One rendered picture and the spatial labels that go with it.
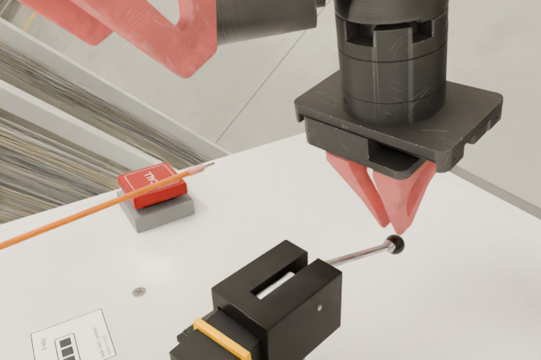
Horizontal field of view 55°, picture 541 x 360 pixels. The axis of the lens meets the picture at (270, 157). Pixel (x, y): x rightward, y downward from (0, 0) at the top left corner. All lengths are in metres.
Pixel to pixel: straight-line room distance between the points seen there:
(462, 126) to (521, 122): 1.32
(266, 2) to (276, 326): 0.15
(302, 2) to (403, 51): 0.06
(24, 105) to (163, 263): 0.47
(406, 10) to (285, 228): 0.26
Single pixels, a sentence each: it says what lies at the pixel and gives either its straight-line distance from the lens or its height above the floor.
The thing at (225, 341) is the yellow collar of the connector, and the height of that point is 1.16.
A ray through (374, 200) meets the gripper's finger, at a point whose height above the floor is 1.07.
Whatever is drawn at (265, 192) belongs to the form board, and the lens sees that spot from 0.51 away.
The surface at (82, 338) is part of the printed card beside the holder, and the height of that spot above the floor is 1.15.
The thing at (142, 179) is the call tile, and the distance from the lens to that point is 0.49.
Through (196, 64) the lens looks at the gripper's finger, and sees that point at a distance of 0.16.
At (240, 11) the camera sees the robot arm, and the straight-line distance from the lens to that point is 0.24.
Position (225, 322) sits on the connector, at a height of 1.16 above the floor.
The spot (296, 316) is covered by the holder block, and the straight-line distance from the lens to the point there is 0.26.
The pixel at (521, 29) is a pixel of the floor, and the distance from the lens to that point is 1.78.
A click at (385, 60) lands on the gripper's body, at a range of 0.26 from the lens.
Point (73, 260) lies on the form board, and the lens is 0.47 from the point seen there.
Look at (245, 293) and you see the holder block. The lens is 0.27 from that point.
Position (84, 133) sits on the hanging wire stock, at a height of 1.02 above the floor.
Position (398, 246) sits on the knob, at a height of 1.04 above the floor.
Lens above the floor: 1.34
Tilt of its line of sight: 40 degrees down
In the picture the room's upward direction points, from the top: 58 degrees counter-clockwise
